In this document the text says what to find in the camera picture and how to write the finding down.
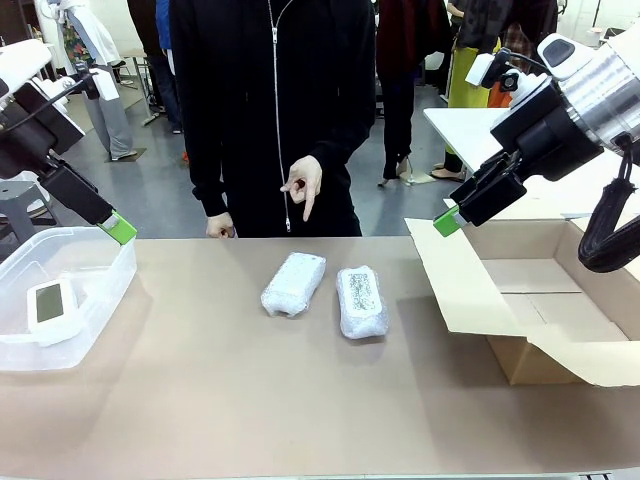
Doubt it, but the person in blue top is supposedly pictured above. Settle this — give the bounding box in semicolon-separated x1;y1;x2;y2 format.
141;0;184;134

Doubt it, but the person torso in black hoodie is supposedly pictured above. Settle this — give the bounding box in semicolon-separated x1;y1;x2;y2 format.
168;0;377;239

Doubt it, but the person's left forearm black sleeve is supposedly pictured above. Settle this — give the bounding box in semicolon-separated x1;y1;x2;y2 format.
307;124;375;169

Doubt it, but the black braided cable sleeve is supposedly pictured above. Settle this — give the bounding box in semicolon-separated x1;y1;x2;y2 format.
577;144;640;274

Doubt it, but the brown cardboard box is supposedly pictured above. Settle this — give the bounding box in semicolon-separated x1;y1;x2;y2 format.
403;214;640;389

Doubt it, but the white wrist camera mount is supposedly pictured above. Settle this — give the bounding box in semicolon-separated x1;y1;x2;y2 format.
465;47;552;109
74;62;122;102

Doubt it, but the person's right forearm black sleeve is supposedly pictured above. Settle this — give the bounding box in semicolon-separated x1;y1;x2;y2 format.
191;164;232;219

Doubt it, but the person in maroon top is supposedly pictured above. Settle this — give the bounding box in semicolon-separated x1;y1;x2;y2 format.
374;0;454;189

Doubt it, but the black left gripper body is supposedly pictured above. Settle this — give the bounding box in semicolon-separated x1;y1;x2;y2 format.
0;82;86;179

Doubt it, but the bubble-wrapped clock with visible display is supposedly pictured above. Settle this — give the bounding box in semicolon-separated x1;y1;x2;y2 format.
335;267;391;343

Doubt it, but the white unwrapped digital clock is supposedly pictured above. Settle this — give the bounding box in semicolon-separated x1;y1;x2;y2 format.
25;279;84;347

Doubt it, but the small white-legged background table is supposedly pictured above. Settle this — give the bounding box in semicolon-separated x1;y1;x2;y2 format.
119;47;166;127

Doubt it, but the clear plastic container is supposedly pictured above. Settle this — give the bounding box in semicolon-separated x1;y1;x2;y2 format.
0;225;139;372

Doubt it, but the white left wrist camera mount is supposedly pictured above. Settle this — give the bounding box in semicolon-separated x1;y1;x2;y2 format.
74;62;122;102

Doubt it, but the person's right hand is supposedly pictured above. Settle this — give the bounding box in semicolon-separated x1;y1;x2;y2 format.
205;211;237;240

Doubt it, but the fully bubble-wrapped clock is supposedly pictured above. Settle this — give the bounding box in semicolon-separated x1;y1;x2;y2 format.
259;252;328;319

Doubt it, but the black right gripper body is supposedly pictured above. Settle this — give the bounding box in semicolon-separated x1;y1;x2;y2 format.
489;79;606;183

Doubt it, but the grey plastic stool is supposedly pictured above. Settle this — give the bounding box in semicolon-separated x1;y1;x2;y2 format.
0;171;54;242

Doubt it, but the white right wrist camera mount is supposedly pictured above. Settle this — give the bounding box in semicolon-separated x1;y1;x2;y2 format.
465;47;552;109

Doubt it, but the person's left hand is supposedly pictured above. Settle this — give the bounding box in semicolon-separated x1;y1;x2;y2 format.
279;155;324;223

